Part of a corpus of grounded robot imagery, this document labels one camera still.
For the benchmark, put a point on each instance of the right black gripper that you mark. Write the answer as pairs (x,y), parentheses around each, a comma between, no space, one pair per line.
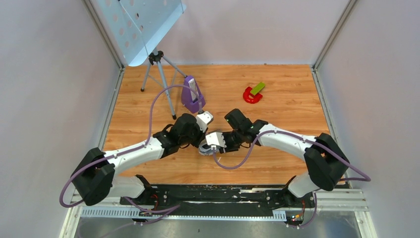
(229,148)

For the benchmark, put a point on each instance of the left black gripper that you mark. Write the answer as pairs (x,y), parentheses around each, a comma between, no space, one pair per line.
(201,135)

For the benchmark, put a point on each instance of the flag print glasses case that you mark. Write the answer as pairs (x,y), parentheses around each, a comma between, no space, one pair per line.
(206,150)

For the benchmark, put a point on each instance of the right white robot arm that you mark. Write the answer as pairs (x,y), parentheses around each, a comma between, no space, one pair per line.
(325,161)

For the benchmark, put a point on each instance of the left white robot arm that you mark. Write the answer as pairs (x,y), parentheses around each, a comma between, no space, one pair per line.
(98,175)

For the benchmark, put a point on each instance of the purple metronome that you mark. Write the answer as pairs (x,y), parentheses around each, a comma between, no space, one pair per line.
(190,99)

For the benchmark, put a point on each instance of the red horseshoe magnet toy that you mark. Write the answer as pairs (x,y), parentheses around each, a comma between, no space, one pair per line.
(249,98)

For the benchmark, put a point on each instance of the green block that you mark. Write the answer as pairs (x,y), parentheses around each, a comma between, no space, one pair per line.
(257,89)

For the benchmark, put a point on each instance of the blue perforated music stand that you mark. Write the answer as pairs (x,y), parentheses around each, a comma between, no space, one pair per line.
(136,27)

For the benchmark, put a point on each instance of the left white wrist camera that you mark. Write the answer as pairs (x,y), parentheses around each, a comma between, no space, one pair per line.
(203,120)

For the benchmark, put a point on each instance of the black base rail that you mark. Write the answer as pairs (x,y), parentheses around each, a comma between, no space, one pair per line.
(221,200)

